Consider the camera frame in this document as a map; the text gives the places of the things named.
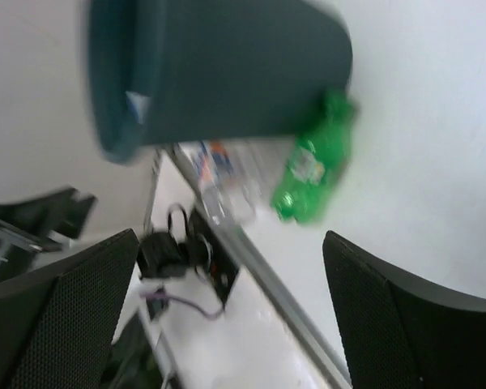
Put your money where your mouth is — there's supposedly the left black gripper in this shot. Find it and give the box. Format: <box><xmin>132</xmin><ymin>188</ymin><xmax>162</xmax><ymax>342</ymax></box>
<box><xmin>0</xmin><ymin>186</ymin><xmax>97</xmax><ymax>282</ymax></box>

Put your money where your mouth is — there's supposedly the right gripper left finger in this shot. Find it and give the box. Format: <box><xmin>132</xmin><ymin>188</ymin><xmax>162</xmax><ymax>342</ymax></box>
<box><xmin>0</xmin><ymin>229</ymin><xmax>139</xmax><ymax>388</ymax></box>

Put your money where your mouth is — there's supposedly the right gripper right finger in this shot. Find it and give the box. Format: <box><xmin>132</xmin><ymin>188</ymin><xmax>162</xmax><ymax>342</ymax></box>
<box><xmin>322</xmin><ymin>231</ymin><xmax>486</xmax><ymax>388</ymax></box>

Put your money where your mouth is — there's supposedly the green plastic bottle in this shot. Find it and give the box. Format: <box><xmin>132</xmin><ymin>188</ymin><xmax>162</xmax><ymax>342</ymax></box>
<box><xmin>270</xmin><ymin>91</ymin><xmax>356</xmax><ymax>224</ymax></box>

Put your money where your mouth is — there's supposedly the white blue label bottle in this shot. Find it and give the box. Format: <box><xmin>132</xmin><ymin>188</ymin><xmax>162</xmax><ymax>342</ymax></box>
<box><xmin>192</xmin><ymin>141</ymin><xmax>235</xmax><ymax>226</ymax></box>

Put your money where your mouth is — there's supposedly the dark green plastic bin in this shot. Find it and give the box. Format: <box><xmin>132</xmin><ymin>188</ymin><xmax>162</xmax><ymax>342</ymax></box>
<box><xmin>85</xmin><ymin>1</ymin><xmax>353</xmax><ymax>165</ymax></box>

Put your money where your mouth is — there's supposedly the clear unlabelled plastic bottle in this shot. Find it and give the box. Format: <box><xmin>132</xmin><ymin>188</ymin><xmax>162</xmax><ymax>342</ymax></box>
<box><xmin>224</xmin><ymin>137</ymin><xmax>294</xmax><ymax>224</ymax></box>

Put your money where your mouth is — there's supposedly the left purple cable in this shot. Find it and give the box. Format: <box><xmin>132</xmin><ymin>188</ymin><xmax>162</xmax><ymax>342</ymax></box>
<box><xmin>139</xmin><ymin>283</ymin><xmax>228</xmax><ymax>321</ymax></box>

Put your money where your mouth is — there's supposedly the aluminium table front rail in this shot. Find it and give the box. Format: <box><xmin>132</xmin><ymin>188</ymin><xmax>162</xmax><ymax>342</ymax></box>
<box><xmin>169</xmin><ymin>143</ymin><xmax>353</xmax><ymax>389</ymax></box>

